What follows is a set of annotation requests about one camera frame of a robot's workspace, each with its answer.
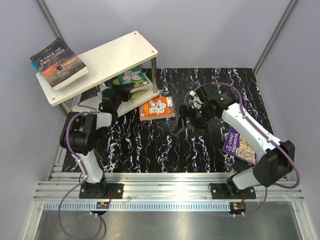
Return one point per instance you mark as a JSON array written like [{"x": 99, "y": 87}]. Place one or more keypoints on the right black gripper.
[{"x": 188, "y": 112}]

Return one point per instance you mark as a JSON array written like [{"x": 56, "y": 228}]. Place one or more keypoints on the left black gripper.
[{"x": 124, "y": 89}]

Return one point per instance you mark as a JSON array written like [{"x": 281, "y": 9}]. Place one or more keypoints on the green 65-storey treehouse book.
[{"x": 136, "y": 95}]

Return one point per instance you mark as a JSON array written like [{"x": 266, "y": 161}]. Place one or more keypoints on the dark green paperback book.
[{"x": 133, "y": 76}]

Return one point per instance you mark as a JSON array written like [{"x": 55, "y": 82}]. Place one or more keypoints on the light blue paperback book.
[{"x": 142, "y": 86}]

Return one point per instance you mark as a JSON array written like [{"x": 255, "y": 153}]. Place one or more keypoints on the orange paperback book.
[{"x": 157, "y": 108}]

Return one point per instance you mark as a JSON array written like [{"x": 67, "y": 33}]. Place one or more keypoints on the purple 52-storey treehouse book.
[{"x": 237, "y": 146}]

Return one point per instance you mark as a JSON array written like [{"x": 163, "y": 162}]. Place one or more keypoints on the dark tale of two cities book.
[{"x": 59, "y": 65}]

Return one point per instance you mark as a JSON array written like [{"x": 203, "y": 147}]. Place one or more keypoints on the blue 91-storey treehouse book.
[{"x": 34, "y": 66}]

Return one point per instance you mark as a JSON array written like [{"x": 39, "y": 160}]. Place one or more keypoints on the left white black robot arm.
[{"x": 78, "y": 137}]

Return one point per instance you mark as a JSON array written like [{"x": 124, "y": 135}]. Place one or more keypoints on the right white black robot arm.
[{"x": 275, "y": 157}]

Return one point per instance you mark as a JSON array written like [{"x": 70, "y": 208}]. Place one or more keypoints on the white two-tier metal shelf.
[{"x": 104, "y": 63}]

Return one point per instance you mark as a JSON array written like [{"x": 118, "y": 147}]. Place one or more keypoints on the black marble pattern mat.
[{"x": 135, "y": 146}]

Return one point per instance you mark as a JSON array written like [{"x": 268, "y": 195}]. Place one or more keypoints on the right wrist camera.
[{"x": 194, "y": 101}]

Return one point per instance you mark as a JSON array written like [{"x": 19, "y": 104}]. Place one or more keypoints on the aluminium mounting rail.
[{"x": 158, "y": 187}]

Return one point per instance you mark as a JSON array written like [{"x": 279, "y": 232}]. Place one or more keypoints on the white slotted cable duct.
[{"x": 147, "y": 206}]

